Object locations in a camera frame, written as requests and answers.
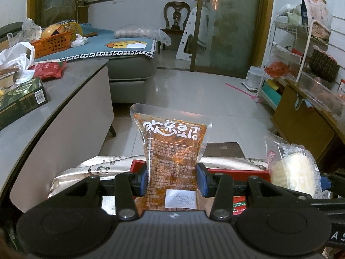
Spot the grey sofa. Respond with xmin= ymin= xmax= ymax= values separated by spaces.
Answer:
xmin=0 ymin=22 xmax=158 ymax=104

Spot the red plastic bag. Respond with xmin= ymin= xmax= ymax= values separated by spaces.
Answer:
xmin=264 ymin=62 xmax=293 ymax=79

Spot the grey top side cabinet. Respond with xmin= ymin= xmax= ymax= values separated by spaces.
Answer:
xmin=0 ymin=59 xmax=117 ymax=213

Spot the white perforated board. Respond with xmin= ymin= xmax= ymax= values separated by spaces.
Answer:
xmin=176 ymin=5 xmax=200 ymax=60

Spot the blue blanket with duck print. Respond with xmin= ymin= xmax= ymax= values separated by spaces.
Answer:
xmin=35 ymin=22 xmax=157 ymax=61

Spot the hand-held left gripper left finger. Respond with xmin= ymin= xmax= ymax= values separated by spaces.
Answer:
xmin=47 ymin=164 xmax=148 ymax=220

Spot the orange plastic basket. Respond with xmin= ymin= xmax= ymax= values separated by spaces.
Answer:
xmin=31 ymin=31 xmax=73 ymax=59

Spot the white wire rack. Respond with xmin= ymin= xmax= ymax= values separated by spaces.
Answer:
xmin=256 ymin=19 xmax=332 ymax=106

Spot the white round cake packet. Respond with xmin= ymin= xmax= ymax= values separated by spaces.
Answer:
xmin=265 ymin=135 xmax=322 ymax=199

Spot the yellow plastic bowl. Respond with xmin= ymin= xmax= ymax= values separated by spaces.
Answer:
xmin=40 ymin=24 xmax=66 ymax=40

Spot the white plastic container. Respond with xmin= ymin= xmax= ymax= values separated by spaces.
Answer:
xmin=241 ymin=66 xmax=263 ymax=90

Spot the crumpled white tissue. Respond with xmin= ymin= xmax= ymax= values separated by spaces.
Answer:
xmin=71 ymin=34 xmax=89 ymax=48

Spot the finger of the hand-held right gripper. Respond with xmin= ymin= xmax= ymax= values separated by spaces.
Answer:
xmin=270 ymin=184 xmax=314 ymax=208
xmin=321 ymin=173 xmax=332 ymax=195

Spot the frosted glass sliding door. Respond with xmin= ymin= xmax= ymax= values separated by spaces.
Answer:
xmin=190 ymin=0 xmax=275 ymax=77

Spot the clear plastic box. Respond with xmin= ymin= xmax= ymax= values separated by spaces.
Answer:
xmin=299 ymin=71 xmax=345 ymax=114

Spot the wooden framed glass door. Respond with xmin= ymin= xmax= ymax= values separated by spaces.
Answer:
xmin=27 ymin=0 xmax=90 ymax=28

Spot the dark green box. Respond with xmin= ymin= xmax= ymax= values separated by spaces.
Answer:
xmin=0 ymin=77 xmax=49 ymax=130

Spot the dark wooden chair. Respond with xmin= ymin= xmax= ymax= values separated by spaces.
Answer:
xmin=159 ymin=1 xmax=192 ymax=50

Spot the white plastic bag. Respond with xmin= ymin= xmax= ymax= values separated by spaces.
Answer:
xmin=0 ymin=42 xmax=36 ymax=85

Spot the crumpled clear plastic bag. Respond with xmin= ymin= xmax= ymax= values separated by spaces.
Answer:
xmin=22 ymin=18 xmax=43 ymax=40

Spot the teal box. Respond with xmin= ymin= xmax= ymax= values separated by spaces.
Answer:
xmin=260 ymin=82 xmax=282 ymax=103

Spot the large printed snack bag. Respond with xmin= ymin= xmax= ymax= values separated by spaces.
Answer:
xmin=298 ymin=0 xmax=334 ymax=29

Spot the orange tofu snack packet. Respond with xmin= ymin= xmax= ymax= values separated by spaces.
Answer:
xmin=129 ymin=103 xmax=213 ymax=211

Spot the red flat snack bag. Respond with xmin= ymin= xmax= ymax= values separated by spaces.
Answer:
xmin=28 ymin=62 xmax=67 ymax=80

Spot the dark wicker basket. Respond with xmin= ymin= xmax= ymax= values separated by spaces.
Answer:
xmin=310 ymin=46 xmax=340 ymax=83

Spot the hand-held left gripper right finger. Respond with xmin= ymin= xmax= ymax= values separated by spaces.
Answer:
xmin=197 ymin=164 xmax=271 ymax=220

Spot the pink plastic spoon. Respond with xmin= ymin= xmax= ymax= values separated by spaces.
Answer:
xmin=225 ymin=83 xmax=255 ymax=98

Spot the red cardboard box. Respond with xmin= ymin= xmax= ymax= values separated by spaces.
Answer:
xmin=131 ymin=159 xmax=271 ymax=216

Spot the brown wooden cabinet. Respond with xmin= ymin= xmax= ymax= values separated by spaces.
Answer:
xmin=271 ymin=78 xmax=345 ymax=168

